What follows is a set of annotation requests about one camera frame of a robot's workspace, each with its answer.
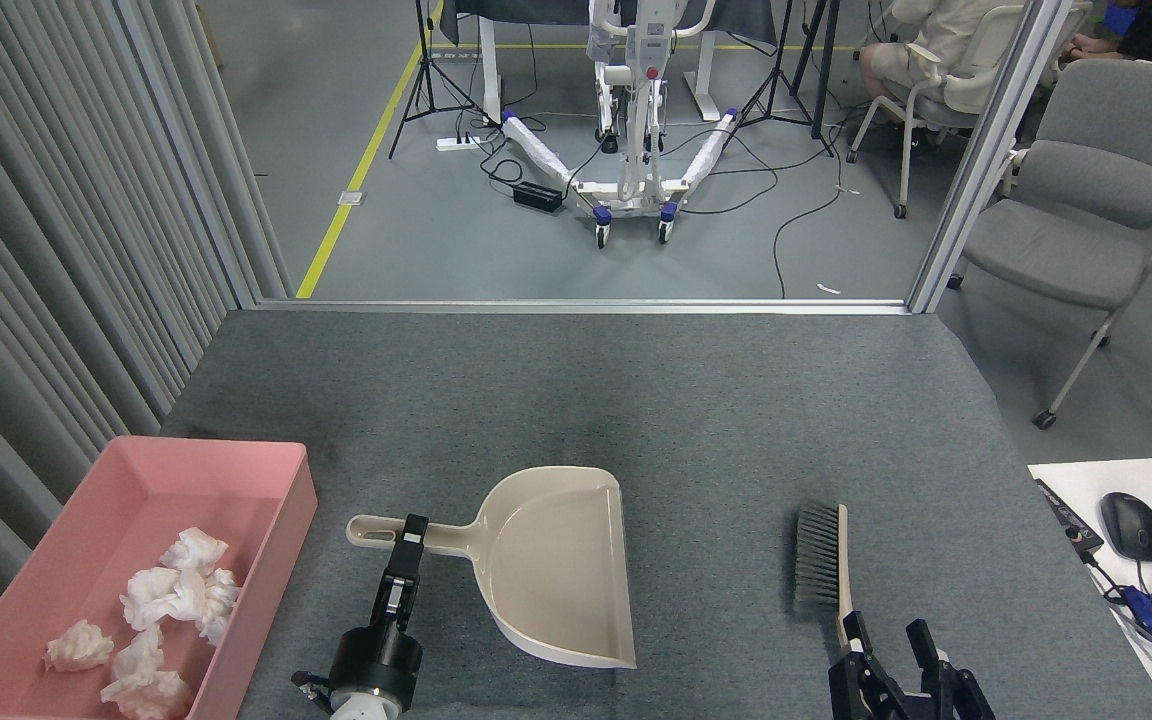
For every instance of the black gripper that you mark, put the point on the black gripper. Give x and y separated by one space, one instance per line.
376 662

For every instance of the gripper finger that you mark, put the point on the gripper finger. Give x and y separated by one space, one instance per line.
861 690
956 695

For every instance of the beige hand brush black bristles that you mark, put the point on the beige hand brush black bristles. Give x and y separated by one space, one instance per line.
821 560

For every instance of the beige plastic dustpan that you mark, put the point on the beige plastic dustpan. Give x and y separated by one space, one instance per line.
556 570

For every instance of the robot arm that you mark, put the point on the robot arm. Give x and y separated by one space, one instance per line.
361 708

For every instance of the pink plastic bin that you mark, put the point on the pink plastic bin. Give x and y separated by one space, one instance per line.
136 490

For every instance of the black flat device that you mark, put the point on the black flat device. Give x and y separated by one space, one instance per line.
1066 515

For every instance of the black computer mouse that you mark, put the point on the black computer mouse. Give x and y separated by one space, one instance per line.
1131 525

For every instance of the white side table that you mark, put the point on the white side table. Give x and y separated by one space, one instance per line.
1076 475

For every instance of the metal floor socket plate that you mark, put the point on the metal floor socket plate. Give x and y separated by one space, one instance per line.
351 198

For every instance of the black power adapter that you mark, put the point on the black power adapter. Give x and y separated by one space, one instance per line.
537 196

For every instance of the white power strip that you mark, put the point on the white power strip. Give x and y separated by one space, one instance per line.
458 143

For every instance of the grey slatted partition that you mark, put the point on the grey slatted partition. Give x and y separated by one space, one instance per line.
36 250

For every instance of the grey padded chair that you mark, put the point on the grey padded chair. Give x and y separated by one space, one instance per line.
1076 190

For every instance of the black tripod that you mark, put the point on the black tripod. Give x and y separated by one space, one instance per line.
786 70
426 70

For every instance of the white-legged desk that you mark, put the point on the white-legged desk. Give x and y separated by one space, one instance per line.
488 70

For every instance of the white stand on wheels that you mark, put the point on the white stand on wheels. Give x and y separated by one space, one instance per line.
636 110

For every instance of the white office chair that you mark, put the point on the white office chair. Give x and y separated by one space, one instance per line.
996 40

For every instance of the silver aluminium rail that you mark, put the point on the silver aluminium rail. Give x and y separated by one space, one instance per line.
586 306

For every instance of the silver aluminium post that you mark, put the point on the silver aluminium post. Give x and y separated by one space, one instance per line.
986 150

